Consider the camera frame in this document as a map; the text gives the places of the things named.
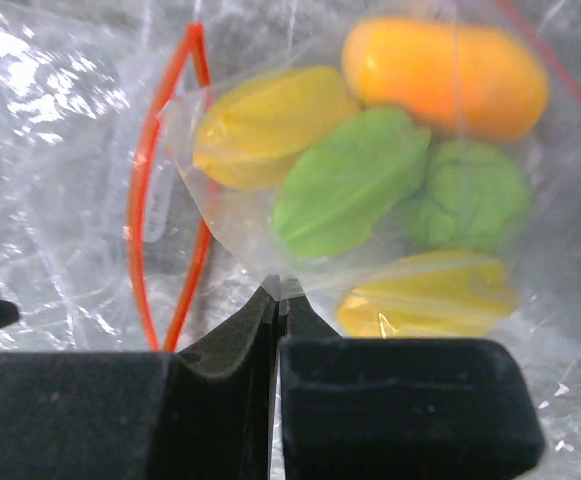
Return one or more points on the fake green starfruit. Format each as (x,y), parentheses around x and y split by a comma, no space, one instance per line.
(341,187)

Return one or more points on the fake yellow starfruit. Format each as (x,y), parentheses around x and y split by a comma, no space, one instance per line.
(252,136)

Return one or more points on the fake yellow fruit slice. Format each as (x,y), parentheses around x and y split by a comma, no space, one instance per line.
(451,293)

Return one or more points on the fake green round fruit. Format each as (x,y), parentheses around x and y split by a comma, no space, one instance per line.
(474,197)

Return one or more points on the clear zip bag red seal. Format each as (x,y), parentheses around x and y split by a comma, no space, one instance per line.
(76,79)

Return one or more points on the fake orange mango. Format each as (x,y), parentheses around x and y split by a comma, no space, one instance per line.
(456,77)

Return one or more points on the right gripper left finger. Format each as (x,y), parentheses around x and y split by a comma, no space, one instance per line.
(202,413)

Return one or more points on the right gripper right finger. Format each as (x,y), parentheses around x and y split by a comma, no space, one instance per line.
(404,409)

